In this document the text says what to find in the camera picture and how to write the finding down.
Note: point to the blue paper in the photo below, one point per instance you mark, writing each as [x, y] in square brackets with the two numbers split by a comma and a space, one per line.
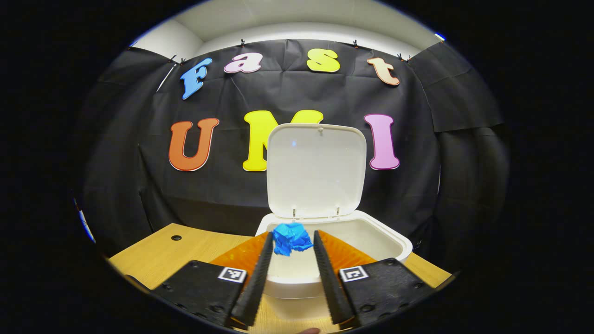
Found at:
[291, 239]

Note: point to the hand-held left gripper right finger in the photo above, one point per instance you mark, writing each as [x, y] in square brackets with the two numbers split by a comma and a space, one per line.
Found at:
[332, 287]

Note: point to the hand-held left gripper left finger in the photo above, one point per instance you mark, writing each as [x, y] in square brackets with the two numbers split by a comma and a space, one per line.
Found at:
[257, 287]

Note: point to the white desktop garbage bin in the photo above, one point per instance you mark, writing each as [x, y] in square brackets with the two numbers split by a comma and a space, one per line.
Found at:
[315, 171]

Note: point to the black backdrop cloth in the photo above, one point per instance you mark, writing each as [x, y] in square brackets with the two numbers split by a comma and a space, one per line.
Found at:
[222, 195]

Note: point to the small ceiling light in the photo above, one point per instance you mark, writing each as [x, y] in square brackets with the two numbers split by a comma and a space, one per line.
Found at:
[439, 36]

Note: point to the wooden desktop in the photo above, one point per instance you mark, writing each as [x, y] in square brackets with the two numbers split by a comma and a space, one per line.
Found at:
[162, 255]

